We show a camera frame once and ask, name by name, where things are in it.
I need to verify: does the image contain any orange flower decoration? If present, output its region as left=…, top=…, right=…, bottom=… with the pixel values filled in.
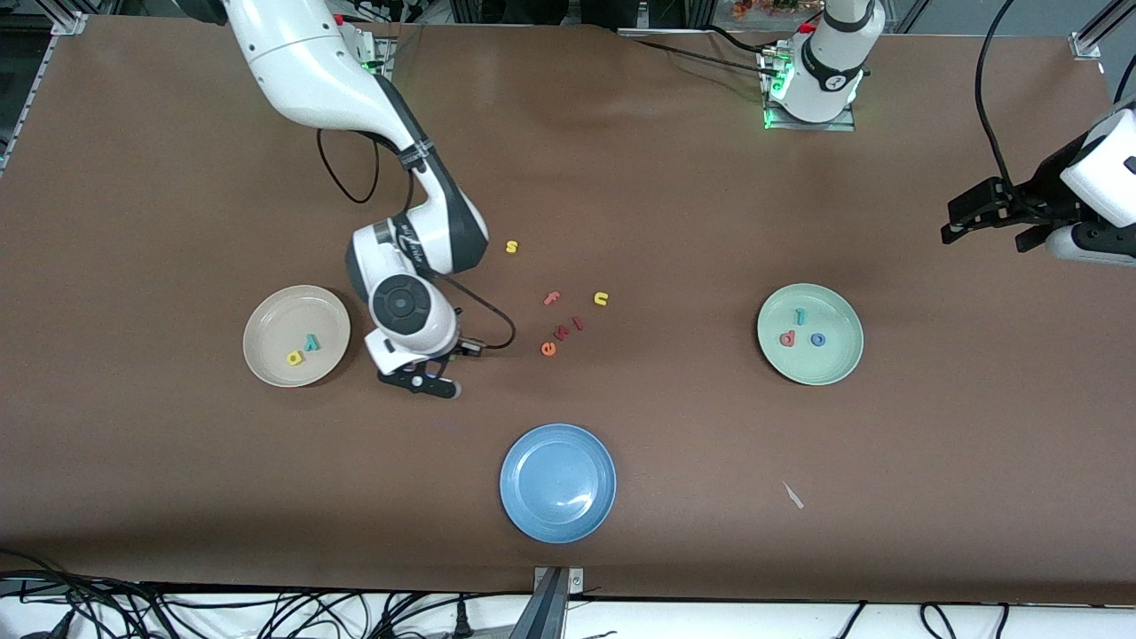
left=732, top=0, right=822, bottom=20

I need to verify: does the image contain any light green plate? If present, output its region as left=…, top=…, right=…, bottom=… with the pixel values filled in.
left=756, top=282, right=865, bottom=387

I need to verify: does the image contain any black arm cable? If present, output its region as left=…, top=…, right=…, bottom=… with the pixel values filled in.
left=974, top=0, right=1022, bottom=209
left=317, top=124, right=517, bottom=351

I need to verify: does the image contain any black table cable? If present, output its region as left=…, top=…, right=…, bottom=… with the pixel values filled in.
left=621, top=32, right=775, bottom=81
left=701, top=25, right=773, bottom=56

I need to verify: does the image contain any aluminium frame rail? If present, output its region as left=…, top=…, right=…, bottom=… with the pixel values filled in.
left=0, top=9, right=90, bottom=178
left=1069, top=0, right=1136, bottom=61

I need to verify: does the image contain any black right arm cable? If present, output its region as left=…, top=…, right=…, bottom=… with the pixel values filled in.
left=317, top=124, right=517, bottom=351

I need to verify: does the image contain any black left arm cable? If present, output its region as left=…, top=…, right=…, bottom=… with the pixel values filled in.
left=974, top=0, right=1022, bottom=209

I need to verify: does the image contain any blue plate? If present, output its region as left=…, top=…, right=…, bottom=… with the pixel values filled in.
left=499, top=422, right=618, bottom=544

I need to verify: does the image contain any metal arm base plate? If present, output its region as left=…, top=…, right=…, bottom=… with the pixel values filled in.
left=761, top=44, right=857, bottom=132
left=355, top=34, right=398, bottom=76

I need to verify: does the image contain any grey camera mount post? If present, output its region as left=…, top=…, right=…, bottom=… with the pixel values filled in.
left=510, top=566, right=587, bottom=639

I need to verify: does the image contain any beige plate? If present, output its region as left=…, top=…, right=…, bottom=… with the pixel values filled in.
left=242, top=284, right=352, bottom=389

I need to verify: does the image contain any brown table mat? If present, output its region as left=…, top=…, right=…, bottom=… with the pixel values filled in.
left=0, top=16, right=1136, bottom=606

